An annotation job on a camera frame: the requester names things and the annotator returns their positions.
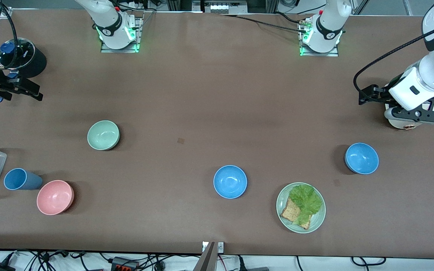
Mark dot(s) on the blue bowl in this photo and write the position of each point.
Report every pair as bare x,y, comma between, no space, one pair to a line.
230,181
361,158

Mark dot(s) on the light green bowl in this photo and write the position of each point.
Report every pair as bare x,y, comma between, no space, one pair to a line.
103,135

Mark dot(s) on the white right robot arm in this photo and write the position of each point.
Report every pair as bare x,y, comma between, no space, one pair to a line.
111,22

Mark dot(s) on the pink bowl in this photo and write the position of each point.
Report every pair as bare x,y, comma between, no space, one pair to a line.
55,197

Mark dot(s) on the black pot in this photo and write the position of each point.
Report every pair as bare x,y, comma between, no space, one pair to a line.
36,62

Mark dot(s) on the white toaster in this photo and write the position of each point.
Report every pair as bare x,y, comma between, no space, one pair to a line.
398,123

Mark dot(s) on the blue cup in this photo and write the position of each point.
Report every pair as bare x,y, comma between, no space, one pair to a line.
19,179

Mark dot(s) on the green lettuce leaf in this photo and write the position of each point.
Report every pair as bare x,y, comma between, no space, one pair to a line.
307,199

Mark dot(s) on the light green plate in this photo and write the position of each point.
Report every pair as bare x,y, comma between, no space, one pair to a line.
317,220

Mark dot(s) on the brown bread slice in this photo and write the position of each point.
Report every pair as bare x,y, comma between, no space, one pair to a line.
290,212

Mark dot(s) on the silver electronics box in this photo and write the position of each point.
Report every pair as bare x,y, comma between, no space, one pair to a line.
224,5

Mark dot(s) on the black red power strip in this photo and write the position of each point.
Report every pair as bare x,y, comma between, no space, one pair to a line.
124,264

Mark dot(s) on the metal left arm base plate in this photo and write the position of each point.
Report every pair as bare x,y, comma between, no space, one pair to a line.
333,54

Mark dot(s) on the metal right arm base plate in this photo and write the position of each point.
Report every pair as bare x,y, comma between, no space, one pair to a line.
138,37

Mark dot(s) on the white pole bracket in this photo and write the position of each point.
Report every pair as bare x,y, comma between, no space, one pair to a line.
220,247

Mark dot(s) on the grey camera pole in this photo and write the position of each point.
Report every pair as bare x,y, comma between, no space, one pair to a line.
206,259

